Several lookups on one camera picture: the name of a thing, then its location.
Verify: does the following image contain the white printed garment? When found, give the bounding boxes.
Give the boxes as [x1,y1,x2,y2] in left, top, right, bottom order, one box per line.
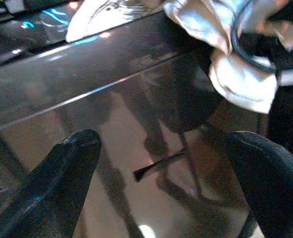
[65,0,293,115]

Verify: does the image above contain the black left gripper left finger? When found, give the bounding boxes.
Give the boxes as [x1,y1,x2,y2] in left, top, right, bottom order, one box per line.
[0,128,103,238]

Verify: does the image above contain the black top-load washing machine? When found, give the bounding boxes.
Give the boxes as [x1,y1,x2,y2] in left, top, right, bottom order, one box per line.
[0,0,293,238]

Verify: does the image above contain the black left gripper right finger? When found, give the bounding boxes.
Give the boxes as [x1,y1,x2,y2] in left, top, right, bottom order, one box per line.
[225,130,293,238]

